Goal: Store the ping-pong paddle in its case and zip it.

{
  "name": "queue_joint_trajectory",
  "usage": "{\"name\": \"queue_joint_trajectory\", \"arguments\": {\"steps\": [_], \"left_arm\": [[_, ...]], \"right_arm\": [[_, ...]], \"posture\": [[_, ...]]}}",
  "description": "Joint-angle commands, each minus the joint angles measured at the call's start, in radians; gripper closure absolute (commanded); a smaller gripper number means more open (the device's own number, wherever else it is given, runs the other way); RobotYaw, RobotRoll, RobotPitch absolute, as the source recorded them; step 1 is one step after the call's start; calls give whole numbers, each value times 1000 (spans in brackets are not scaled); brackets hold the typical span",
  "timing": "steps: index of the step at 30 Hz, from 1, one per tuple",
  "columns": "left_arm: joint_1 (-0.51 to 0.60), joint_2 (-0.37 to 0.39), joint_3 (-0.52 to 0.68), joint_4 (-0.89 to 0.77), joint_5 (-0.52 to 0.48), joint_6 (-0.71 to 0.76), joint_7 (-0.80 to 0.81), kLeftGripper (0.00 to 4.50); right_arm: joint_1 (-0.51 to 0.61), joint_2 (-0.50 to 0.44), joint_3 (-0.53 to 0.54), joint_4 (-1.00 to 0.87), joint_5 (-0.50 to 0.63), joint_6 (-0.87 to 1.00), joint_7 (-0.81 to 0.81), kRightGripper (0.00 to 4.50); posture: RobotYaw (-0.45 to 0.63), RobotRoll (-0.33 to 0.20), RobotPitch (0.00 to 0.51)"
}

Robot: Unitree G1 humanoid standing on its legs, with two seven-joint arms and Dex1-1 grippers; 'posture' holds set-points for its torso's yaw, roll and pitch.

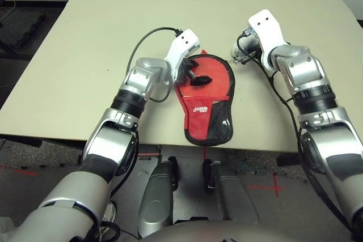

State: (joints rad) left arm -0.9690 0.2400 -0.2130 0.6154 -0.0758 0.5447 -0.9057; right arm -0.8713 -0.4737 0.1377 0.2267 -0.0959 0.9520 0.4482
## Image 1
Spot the bystander white sneaker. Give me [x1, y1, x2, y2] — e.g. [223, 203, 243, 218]
[100, 201, 117, 223]

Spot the red black paddle case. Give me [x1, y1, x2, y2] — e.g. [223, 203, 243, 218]
[174, 50, 237, 146]

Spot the grey robot leg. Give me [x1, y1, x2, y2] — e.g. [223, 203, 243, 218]
[202, 159, 259, 224]
[138, 156, 179, 239]

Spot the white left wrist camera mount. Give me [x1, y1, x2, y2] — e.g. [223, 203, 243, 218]
[164, 28, 201, 83]

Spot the grey robot left leg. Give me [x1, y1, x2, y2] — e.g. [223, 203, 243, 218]
[138, 156, 179, 239]

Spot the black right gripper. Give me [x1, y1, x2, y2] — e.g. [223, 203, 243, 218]
[240, 37, 264, 64]

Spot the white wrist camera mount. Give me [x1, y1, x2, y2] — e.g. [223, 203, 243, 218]
[164, 28, 201, 83]
[247, 9, 286, 71]

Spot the grey robot right leg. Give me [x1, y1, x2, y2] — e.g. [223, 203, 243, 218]
[202, 159, 259, 224]

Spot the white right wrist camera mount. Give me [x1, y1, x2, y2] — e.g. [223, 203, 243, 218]
[247, 9, 286, 71]

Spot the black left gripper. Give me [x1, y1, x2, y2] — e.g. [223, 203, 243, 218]
[176, 60, 213, 87]

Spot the grey robot torso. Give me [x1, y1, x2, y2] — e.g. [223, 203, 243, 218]
[143, 219, 352, 242]

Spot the dark foam floor mat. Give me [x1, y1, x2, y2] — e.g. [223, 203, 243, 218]
[0, 9, 47, 49]

